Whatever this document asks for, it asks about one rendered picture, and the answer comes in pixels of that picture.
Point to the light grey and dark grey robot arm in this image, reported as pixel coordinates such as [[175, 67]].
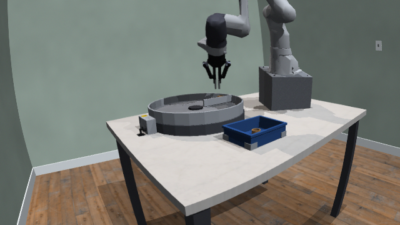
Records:
[[277, 13]]

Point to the blue plastic crate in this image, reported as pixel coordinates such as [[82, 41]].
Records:
[[240, 132]]

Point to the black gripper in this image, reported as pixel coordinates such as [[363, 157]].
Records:
[[217, 62]]

